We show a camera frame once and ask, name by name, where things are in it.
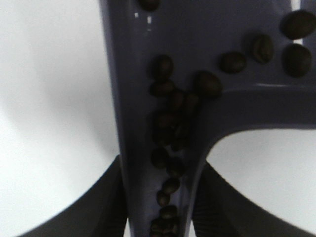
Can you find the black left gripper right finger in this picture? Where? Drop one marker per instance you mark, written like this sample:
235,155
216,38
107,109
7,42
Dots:
221,211

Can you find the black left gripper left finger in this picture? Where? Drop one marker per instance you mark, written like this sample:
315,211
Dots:
100,212

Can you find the pile of coffee beans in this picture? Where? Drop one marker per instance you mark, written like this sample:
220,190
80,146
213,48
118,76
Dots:
232,66

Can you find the grey plastic dustpan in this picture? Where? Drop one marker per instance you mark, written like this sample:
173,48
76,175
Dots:
128,32

